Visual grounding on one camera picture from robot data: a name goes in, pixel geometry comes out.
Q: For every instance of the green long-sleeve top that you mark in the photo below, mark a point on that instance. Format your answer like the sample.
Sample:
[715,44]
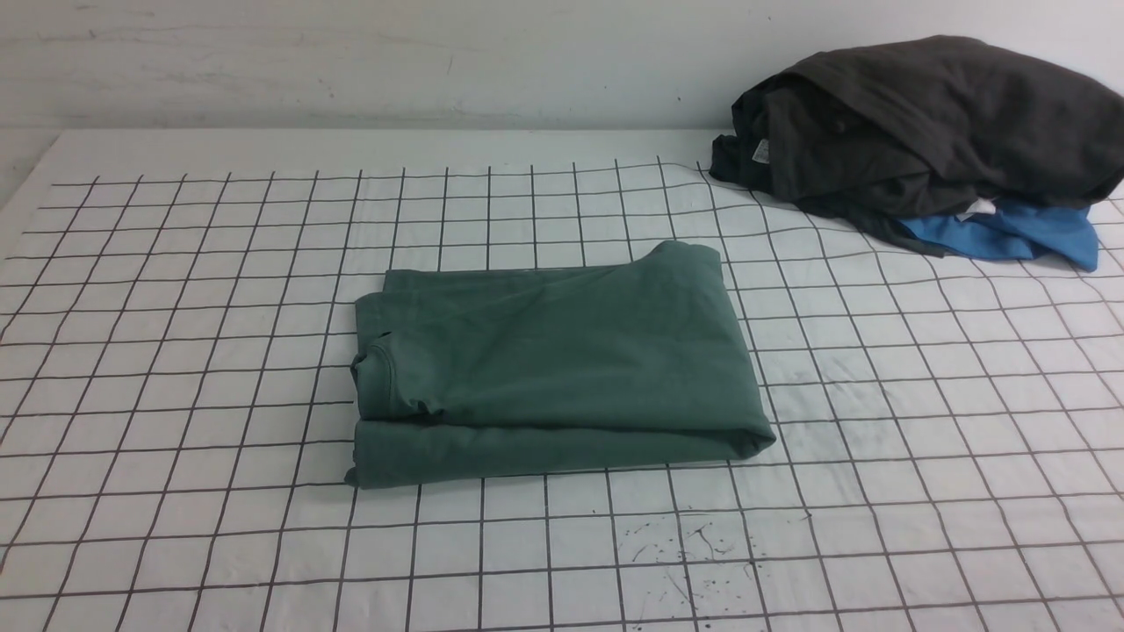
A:
[519,372]

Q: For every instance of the dark grey crumpled garment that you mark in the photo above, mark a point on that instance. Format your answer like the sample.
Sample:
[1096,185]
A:
[922,129]

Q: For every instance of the white grid-patterned table cloth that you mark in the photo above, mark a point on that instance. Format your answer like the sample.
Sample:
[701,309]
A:
[178,412]

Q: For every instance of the blue crumpled garment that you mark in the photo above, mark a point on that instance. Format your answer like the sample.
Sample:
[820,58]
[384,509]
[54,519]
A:
[1009,230]

